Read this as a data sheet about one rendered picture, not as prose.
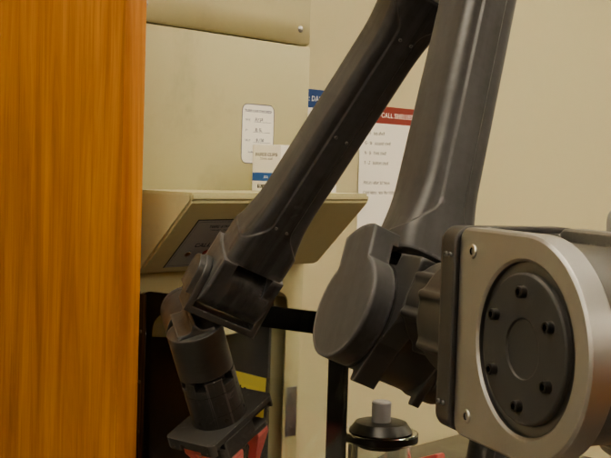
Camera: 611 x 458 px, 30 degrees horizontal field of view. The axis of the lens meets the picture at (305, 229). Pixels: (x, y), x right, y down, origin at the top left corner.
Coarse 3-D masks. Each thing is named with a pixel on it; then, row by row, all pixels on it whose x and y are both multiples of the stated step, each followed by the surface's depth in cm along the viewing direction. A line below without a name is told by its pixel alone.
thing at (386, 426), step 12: (372, 408) 164; (384, 408) 163; (360, 420) 165; (372, 420) 164; (384, 420) 163; (396, 420) 166; (360, 432) 162; (372, 432) 161; (384, 432) 161; (396, 432) 161; (408, 432) 163
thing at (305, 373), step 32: (160, 320) 134; (288, 320) 123; (160, 352) 134; (256, 352) 125; (288, 352) 123; (160, 384) 134; (288, 384) 123; (320, 384) 120; (160, 416) 134; (288, 416) 123; (320, 416) 120; (160, 448) 134; (288, 448) 123; (320, 448) 120
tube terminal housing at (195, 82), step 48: (192, 48) 143; (240, 48) 149; (288, 48) 156; (192, 96) 143; (240, 96) 149; (288, 96) 156; (144, 144) 138; (192, 144) 144; (240, 144) 150; (288, 144) 157; (144, 288) 139; (288, 288) 158
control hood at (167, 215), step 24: (144, 192) 134; (168, 192) 132; (192, 192) 130; (216, 192) 134; (240, 192) 138; (144, 216) 134; (168, 216) 131; (192, 216) 131; (216, 216) 134; (336, 216) 151; (144, 240) 134; (168, 240) 133; (312, 240) 152; (144, 264) 135
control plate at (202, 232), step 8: (200, 224) 134; (208, 224) 135; (216, 224) 136; (224, 224) 136; (192, 232) 134; (200, 232) 135; (208, 232) 136; (216, 232) 137; (224, 232) 138; (184, 240) 134; (192, 240) 135; (200, 240) 136; (208, 240) 137; (184, 248) 136; (192, 248) 137; (200, 248) 138; (208, 248) 139; (176, 256) 136; (184, 256) 137; (192, 256) 138; (168, 264) 137; (176, 264) 138; (184, 264) 139
